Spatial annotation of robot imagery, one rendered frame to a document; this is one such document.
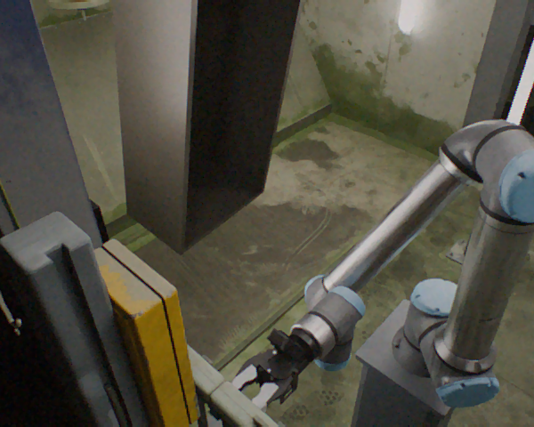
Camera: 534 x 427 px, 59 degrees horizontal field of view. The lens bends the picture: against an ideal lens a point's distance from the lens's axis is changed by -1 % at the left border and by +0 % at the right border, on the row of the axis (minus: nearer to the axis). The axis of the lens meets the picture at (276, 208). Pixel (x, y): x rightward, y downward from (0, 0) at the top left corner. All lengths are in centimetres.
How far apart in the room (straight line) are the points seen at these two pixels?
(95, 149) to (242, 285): 116
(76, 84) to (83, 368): 254
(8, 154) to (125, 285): 50
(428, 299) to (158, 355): 97
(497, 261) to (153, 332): 72
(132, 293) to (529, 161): 68
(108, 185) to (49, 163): 192
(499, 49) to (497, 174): 242
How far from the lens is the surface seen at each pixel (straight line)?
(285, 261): 267
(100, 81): 303
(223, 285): 256
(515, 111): 245
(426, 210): 107
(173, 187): 188
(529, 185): 91
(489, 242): 101
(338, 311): 105
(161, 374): 58
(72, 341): 50
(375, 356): 158
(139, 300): 50
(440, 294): 142
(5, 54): 91
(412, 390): 154
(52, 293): 45
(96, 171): 290
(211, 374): 92
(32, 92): 94
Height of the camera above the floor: 191
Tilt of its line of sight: 38 degrees down
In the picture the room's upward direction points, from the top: straight up
